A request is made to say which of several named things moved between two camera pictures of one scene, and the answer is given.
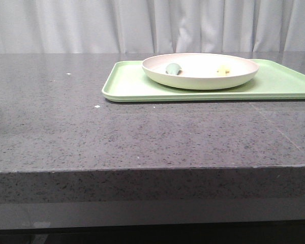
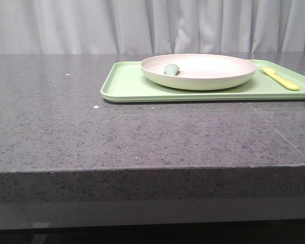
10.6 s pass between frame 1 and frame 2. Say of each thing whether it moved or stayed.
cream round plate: stayed
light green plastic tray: stayed
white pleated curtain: stayed
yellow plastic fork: moved
